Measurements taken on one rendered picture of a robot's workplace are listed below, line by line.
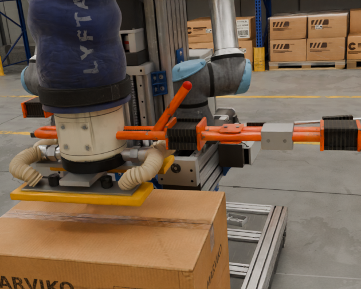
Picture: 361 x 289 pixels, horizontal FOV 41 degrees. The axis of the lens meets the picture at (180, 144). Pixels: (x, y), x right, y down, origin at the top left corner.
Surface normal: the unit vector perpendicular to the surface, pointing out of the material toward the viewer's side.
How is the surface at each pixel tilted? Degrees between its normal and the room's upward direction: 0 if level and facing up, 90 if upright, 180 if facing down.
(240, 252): 0
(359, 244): 0
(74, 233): 0
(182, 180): 90
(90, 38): 109
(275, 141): 90
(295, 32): 90
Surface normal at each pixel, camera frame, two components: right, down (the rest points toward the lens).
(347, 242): -0.08, -0.94
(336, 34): -0.32, 0.35
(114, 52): 0.79, -0.14
